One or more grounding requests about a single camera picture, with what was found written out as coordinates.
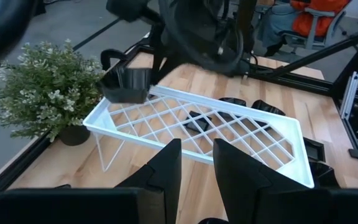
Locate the silver aluminium bracket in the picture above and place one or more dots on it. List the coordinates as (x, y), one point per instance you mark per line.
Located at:
(351, 93)

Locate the black rounded square plate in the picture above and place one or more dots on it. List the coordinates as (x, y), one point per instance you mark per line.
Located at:
(233, 101)

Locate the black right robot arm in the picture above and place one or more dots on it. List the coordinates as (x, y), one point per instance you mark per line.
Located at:
(197, 31)

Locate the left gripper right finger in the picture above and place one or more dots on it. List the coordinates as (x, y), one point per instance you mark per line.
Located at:
(253, 193)

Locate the black wavy square plate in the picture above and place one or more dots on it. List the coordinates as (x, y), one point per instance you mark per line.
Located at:
(267, 107)
(126, 84)
(325, 175)

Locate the grey office chair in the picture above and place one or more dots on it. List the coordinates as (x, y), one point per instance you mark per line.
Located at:
(313, 29)

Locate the small black square plate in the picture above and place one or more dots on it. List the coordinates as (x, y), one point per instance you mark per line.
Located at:
(213, 221)
(314, 151)
(199, 124)

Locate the office chair with orange cloth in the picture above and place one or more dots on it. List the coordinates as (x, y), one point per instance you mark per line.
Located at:
(315, 12)

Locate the black pointed oval plate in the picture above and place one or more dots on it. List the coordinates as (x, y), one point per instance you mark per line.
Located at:
(62, 186)

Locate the white lattice rack on legs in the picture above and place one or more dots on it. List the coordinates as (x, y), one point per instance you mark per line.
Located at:
(99, 116)

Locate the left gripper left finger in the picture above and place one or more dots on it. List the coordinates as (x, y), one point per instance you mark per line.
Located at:
(163, 186)

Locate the green potted plant black pot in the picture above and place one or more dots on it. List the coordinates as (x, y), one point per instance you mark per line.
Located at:
(45, 90)

